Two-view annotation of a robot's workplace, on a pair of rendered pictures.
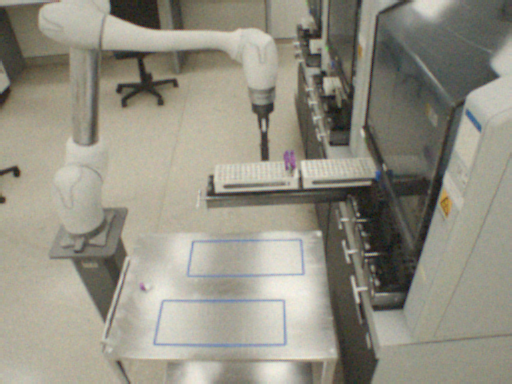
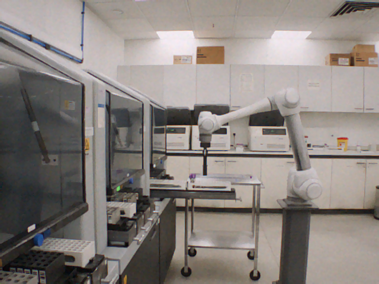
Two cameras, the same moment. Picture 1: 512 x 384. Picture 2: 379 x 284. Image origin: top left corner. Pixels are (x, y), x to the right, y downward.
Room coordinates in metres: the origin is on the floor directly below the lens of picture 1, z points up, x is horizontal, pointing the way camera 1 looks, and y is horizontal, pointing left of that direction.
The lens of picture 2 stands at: (3.44, 0.04, 1.26)
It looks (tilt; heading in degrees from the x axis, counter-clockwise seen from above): 3 degrees down; 185
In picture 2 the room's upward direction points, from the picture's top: 1 degrees clockwise
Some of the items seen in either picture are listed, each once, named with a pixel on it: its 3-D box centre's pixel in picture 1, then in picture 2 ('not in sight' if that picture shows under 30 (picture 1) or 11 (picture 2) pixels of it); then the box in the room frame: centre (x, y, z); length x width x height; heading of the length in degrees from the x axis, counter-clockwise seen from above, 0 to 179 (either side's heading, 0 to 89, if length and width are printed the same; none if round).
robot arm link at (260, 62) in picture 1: (260, 58); (205, 122); (1.25, -0.03, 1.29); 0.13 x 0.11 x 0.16; 5
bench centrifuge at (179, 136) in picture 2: not in sight; (173, 128); (-1.37, -0.60, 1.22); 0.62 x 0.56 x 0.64; 178
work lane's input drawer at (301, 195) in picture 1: (293, 187); (190, 193); (1.23, -0.13, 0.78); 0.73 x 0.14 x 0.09; 90
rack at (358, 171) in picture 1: (342, 174); (165, 185); (1.23, -0.31, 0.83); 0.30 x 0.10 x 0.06; 90
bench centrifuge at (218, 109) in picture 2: not in sight; (211, 126); (-1.37, -0.02, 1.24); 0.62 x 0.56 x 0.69; 0
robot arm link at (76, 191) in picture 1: (76, 195); (298, 181); (1.15, 0.65, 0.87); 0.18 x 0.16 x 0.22; 5
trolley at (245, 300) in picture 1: (233, 359); (222, 223); (0.75, 0.12, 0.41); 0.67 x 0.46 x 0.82; 87
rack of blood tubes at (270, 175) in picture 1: (256, 178); (209, 186); (1.23, 0.00, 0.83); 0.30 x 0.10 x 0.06; 89
